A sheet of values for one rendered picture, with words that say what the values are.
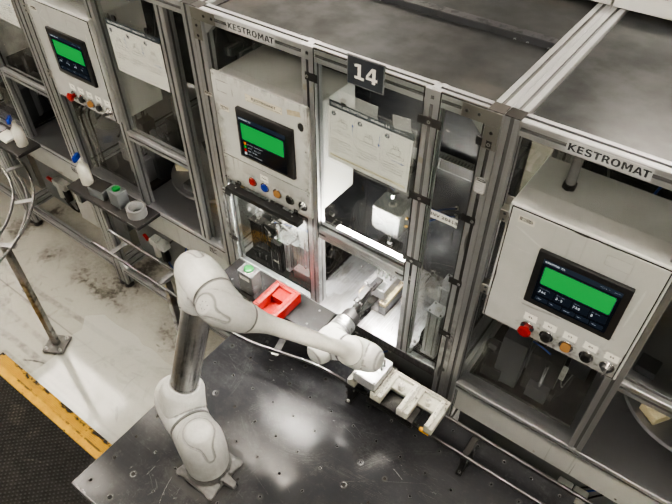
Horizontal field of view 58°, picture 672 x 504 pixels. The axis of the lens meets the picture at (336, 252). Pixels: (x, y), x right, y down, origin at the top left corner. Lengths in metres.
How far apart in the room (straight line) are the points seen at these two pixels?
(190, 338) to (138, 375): 1.53
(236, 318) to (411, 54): 0.92
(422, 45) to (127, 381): 2.45
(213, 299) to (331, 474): 0.90
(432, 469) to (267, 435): 0.64
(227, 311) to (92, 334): 2.12
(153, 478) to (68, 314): 1.76
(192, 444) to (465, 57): 1.50
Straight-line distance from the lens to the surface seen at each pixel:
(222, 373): 2.63
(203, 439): 2.17
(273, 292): 2.51
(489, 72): 1.78
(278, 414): 2.49
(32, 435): 3.55
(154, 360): 3.60
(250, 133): 2.12
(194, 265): 1.90
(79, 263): 4.28
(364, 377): 2.28
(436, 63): 1.79
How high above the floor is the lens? 2.82
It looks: 45 degrees down
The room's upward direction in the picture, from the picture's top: straight up
